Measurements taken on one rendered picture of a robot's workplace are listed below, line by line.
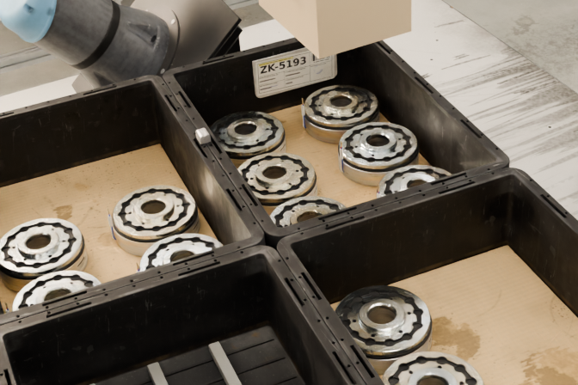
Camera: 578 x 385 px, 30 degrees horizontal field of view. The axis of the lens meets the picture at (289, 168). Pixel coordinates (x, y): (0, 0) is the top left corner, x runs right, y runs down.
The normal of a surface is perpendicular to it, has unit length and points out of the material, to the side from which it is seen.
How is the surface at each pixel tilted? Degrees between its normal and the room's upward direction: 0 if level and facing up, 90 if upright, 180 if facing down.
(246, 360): 0
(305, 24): 90
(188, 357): 0
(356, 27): 90
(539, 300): 0
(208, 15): 43
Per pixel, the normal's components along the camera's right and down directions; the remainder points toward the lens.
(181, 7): -0.66, -0.40
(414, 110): -0.92, 0.27
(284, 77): 0.39, 0.51
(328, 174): -0.07, -0.82
